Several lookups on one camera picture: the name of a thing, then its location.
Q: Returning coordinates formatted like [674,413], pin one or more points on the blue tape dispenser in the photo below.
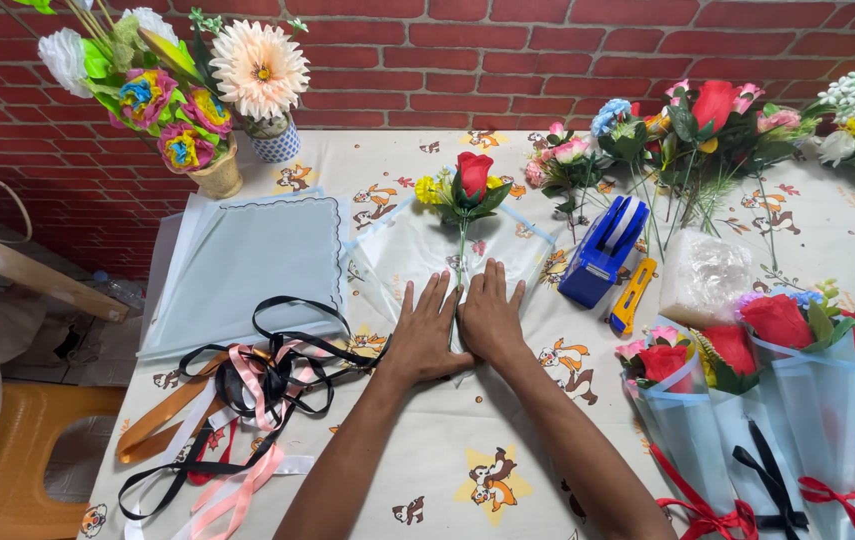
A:
[596,259]

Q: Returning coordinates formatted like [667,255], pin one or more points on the woven pot with paper flowers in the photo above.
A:
[146,94]

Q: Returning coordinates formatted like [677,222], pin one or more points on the pink rosebud spray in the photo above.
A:
[566,154]

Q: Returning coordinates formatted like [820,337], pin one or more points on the person's right hand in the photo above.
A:
[491,322]

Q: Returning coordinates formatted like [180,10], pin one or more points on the red rose stem yellow flowers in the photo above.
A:
[472,176]

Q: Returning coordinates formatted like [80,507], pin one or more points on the clear plastic bottle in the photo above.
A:
[121,289]

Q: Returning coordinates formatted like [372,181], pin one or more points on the pink satin ribbon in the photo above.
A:
[251,375]

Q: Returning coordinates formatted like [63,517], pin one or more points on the rose bouquet pink flowers red bow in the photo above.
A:
[664,364]

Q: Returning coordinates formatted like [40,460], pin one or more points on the rose bouquet purple flowers red bow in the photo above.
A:
[776,321]

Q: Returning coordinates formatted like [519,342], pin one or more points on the wooden board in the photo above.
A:
[14,266]

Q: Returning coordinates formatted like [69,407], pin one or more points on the orange satin ribbon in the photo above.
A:
[164,420]

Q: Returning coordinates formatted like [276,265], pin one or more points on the checked vase with peach flower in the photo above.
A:
[261,71]

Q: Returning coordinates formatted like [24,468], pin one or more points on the clear plastic bag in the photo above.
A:
[703,276]

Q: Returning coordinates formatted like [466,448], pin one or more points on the heap of mixed artificial flowers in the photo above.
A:
[712,105]

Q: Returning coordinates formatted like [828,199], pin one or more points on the person's left hand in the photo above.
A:
[423,337]

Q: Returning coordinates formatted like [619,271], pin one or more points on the blue artificial flower spray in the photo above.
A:
[611,116]

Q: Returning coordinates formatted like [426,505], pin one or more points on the white satin ribbon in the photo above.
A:
[172,450]

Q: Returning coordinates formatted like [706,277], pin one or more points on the long black ribbon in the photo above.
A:
[277,375]

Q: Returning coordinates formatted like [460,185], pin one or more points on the cartoon print tablecloth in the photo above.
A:
[427,450]

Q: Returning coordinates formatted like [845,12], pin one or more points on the translucent pale wrapping sheet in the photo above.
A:
[397,247]

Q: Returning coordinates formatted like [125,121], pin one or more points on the yellow utility knife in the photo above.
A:
[631,296]

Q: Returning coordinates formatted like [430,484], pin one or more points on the red satin ribbon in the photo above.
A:
[226,450]

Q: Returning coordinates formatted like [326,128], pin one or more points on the orange plastic stool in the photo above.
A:
[3,465]

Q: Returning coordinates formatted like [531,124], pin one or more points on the stack of pale blue sheets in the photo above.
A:
[247,262]

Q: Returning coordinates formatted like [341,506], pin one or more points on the rose bouquet black bow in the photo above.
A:
[731,349]

